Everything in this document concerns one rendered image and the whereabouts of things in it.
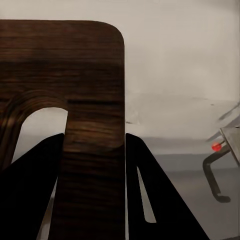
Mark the cutting board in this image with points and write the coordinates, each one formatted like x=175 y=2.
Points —
x=79 y=66

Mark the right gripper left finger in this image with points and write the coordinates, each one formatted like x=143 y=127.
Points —
x=26 y=187

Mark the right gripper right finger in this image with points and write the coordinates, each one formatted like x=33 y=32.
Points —
x=174 y=220

